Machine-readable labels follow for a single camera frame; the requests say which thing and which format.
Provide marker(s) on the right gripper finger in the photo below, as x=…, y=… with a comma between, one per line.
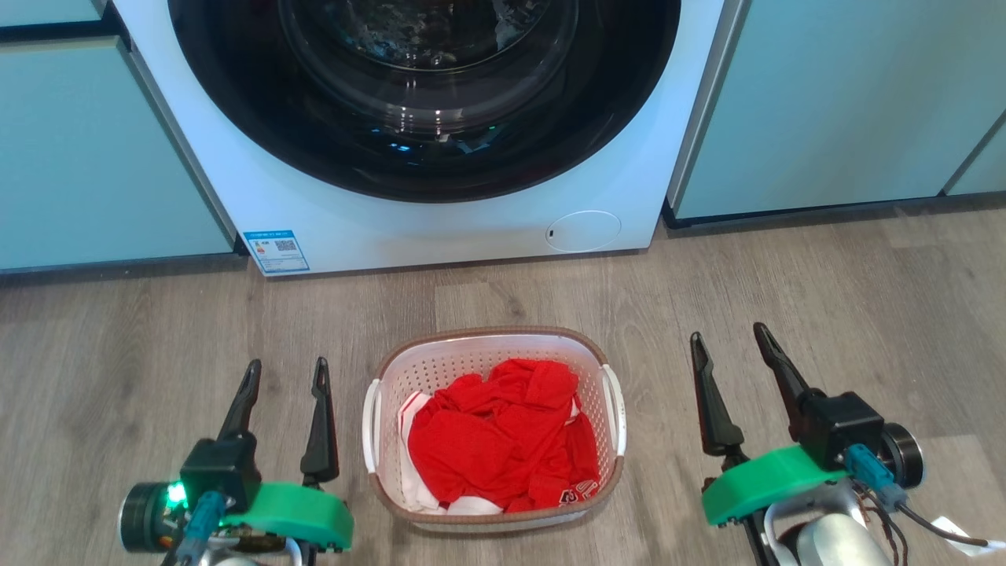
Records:
x=714, y=409
x=782, y=369

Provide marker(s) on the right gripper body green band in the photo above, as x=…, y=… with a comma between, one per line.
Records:
x=770, y=479

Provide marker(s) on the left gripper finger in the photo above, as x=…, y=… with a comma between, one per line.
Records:
x=321, y=432
x=240, y=405

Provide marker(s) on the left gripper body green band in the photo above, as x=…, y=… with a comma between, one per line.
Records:
x=299, y=511

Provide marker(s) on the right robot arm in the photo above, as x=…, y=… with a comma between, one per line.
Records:
x=833, y=538

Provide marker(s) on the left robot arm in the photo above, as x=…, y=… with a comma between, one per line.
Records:
x=236, y=554

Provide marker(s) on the white perforated laundry basket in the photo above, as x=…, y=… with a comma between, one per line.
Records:
x=464, y=358

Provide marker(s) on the white garment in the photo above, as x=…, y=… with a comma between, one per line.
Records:
x=416, y=479

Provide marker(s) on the blue energy label sticker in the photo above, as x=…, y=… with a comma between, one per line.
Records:
x=275, y=251

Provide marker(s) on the red garment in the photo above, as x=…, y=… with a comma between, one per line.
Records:
x=487, y=440

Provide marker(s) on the round white filter cover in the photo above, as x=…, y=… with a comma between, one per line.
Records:
x=583, y=231

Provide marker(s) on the white front-load washing machine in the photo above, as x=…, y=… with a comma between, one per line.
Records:
x=440, y=228

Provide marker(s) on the wide light teal cabinet door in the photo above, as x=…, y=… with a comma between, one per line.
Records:
x=833, y=94

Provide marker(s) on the black round washer door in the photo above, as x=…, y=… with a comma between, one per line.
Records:
x=236, y=110

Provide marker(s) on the large light teal cabinet door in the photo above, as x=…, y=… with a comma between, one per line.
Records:
x=86, y=149

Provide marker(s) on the small light teal cabinet drawer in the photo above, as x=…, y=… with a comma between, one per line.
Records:
x=47, y=9

